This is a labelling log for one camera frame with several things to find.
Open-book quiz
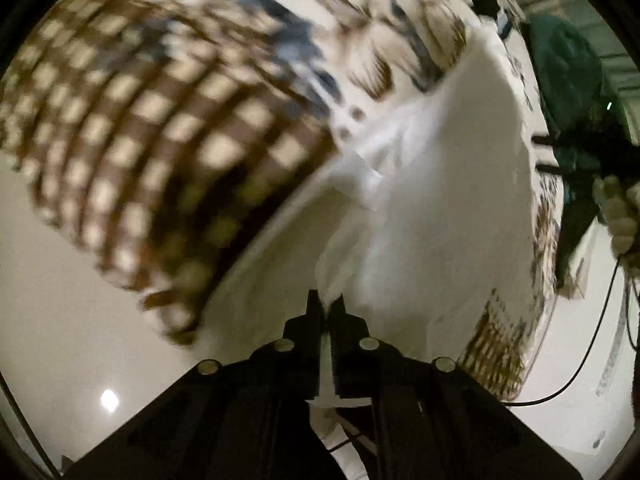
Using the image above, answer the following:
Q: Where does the gloved right hand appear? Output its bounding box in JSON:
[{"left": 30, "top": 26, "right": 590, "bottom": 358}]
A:
[{"left": 593, "top": 176, "right": 639, "bottom": 278}]

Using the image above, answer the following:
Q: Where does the dark green fleece blanket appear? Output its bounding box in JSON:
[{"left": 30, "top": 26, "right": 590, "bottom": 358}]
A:
[{"left": 526, "top": 14, "right": 606, "bottom": 138}]

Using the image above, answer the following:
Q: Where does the white t-shirt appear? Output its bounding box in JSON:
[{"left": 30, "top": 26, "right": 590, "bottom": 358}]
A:
[{"left": 304, "top": 24, "right": 539, "bottom": 411}]

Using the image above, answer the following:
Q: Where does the black cable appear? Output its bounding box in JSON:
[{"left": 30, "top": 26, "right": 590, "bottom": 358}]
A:
[{"left": 499, "top": 253, "right": 640, "bottom": 409}]

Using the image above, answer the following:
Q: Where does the floral bed blanket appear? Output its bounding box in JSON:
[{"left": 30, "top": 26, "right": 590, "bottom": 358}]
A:
[{"left": 1, "top": 0, "right": 563, "bottom": 401}]

